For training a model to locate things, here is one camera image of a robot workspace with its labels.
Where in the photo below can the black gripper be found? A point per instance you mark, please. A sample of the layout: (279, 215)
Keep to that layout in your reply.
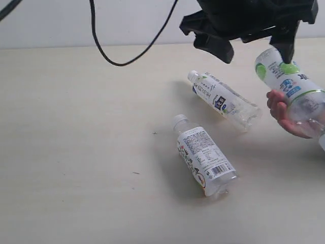
(220, 21)

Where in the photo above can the green lime label bottle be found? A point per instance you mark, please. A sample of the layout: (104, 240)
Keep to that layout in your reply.
(305, 98)

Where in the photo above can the blue white label bottle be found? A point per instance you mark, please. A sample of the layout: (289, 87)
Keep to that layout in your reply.
(240, 112)

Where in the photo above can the barcode white label bottle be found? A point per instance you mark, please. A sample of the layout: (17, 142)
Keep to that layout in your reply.
(207, 163)

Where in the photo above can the person's open hand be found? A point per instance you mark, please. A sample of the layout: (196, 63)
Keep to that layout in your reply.
(277, 104)

